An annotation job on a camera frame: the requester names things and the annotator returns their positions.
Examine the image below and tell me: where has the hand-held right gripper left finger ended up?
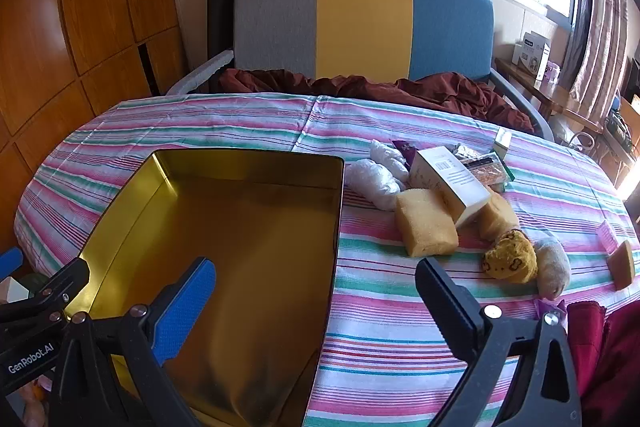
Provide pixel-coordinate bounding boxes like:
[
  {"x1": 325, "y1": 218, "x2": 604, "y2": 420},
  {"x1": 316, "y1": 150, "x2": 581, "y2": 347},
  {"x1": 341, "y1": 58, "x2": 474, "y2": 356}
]
[{"x1": 47, "y1": 257, "x2": 217, "y2": 427}]

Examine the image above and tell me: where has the yellow knitted toy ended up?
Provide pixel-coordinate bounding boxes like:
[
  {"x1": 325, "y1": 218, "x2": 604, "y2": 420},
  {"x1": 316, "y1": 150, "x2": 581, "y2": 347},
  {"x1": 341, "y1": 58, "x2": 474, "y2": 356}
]
[{"x1": 481, "y1": 229, "x2": 538, "y2": 283}]

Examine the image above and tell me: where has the white appliance box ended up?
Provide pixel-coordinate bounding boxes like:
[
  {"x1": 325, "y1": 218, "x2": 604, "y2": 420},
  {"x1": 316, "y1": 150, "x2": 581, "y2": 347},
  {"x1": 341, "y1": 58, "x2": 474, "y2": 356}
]
[{"x1": 511, "y1": 32, "x2": 551, "y2": 80}]

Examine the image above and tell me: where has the yellow sponge block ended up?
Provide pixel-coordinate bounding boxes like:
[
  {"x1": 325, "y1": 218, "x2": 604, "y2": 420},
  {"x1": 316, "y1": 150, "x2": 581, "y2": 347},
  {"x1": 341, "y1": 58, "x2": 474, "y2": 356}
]
[
  {"x1": 395, "y1": 188, "x2": 460, "y2": 258},
  {"x1": 477, "y1": 192, "x2": 521, "y2": 242}
]

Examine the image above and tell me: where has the black rolled mat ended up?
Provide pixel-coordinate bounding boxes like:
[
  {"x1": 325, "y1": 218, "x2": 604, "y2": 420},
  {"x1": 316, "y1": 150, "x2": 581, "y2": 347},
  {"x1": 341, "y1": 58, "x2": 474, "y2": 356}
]
[{"x1": 207, "y1": 0, "x2": 243, "y2": 92}]

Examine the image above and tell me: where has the grey yellow blue headboard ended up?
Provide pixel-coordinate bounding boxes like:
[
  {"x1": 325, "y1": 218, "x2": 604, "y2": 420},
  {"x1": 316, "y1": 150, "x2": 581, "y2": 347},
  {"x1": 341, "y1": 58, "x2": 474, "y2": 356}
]
[{"x1": 234, "y1": 0, "x2": 496, "y2": 82}]

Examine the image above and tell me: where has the purple snack packet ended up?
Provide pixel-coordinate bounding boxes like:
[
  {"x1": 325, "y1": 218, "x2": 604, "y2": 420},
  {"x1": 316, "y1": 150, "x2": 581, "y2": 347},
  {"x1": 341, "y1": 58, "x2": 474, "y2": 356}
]
[
  {"x1": 534, "y1": 298, "x2": 568, "y2": 323},
  {"x1": 391, "y1": 139, "x2": 418, "y2": 168}
]

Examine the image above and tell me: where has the grey bed rail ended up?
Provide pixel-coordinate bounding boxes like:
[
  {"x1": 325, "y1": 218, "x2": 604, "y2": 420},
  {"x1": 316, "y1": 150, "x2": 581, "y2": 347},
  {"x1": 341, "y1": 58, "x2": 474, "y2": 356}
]
[
  {"x1": 489, "y1": 68, "x2": 555, "y2": 142},
  {"x1": 166, "y1": 48, "x2": 236, "y2": 96}
]

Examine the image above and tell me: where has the wooden side desk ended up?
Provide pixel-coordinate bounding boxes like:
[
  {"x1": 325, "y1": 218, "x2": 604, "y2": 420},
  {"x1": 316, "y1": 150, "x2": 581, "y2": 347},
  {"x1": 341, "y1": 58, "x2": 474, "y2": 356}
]
[{"x1": 495, "y1": 57, "x2": 606, "y2": 132}]

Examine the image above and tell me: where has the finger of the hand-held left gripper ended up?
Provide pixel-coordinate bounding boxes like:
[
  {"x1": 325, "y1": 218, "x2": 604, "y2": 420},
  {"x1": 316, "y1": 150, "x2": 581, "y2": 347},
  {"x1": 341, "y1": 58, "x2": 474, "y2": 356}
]
[
  {"x1": 29, "y1": 257, "x2": 92, "y2": 314},
  {"x1": 0, "y1": 248, "x2": 24, "y2": 280}
]

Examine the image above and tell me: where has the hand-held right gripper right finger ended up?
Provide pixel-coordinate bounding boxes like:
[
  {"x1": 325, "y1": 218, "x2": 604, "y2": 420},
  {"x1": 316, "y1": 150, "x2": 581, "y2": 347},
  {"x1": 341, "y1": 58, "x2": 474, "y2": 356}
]
[{"x1": 415, "y1": 257, "x2": 583, "y2": 427}]

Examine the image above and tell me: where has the striped bed sheet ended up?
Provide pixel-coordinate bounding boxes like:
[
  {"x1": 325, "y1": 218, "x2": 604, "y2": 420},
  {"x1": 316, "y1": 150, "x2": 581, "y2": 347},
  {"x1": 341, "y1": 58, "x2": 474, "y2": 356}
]
[{"x1": 14, "y1": 93, "x2": 640, "y2": 427}]

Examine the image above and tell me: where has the small green white box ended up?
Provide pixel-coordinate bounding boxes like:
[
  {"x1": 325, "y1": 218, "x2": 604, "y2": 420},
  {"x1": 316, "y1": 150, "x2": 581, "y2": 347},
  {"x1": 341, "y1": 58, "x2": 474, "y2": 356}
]
[{"x1": 492, "y1": 127, "x2": 513, "y2": 162}]

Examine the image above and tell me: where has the beige patterned curtain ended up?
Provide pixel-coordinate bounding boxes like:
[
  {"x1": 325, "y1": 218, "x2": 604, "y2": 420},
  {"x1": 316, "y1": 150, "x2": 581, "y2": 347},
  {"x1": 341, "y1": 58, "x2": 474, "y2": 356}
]
[{"x1": 557, "y1": 0, "x2": 631, "y2": 108}]

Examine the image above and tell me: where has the dark red cloth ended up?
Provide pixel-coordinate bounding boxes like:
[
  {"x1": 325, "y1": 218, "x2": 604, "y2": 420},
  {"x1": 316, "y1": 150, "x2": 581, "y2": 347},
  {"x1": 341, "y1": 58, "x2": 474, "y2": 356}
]
[{"x1": 565, "y1": 299, "x2": 640, "y2": 427}]

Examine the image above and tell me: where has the gold tin box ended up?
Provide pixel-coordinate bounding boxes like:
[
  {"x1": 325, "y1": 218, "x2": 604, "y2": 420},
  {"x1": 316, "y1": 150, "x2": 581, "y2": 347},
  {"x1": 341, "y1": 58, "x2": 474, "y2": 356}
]
[{"x1": 62, "y1": 149, "x2": 346, "y2": 427}]

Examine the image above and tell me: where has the white teal small box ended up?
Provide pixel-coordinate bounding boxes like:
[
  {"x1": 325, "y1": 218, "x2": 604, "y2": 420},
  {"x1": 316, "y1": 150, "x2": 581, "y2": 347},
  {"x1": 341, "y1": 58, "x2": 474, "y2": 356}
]
[{"x1": 0, "y1": 274, "x2": 51, "y2": 305}]

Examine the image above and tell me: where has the wooden wardrobe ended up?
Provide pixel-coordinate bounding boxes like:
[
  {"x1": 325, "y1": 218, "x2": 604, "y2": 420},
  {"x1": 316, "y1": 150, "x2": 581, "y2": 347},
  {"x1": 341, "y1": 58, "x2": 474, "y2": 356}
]
[{"x1": 0, "y1": 0, "x2": 191, "y2": 268}]

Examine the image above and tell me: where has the maroon blanket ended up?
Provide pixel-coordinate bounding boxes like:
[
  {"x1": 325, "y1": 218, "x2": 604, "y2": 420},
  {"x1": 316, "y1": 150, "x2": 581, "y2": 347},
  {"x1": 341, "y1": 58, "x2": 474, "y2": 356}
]
[{"x1": 217, "y1": 68, "x2": 536, "y2": 135}]

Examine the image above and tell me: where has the brown sponge block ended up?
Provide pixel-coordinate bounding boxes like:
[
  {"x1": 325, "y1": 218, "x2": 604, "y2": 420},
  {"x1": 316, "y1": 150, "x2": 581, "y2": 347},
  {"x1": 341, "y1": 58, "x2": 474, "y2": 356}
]
[{"x1": 606, "y1": 239, "x2": 637, "y2": 292}]

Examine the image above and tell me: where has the large white carton box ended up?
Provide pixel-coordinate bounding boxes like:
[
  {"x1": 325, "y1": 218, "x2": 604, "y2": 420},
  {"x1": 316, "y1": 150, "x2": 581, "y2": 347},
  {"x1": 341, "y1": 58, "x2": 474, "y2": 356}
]
[{"x1": 409, "y1": 146, "x2": 492, "y2": 229}]

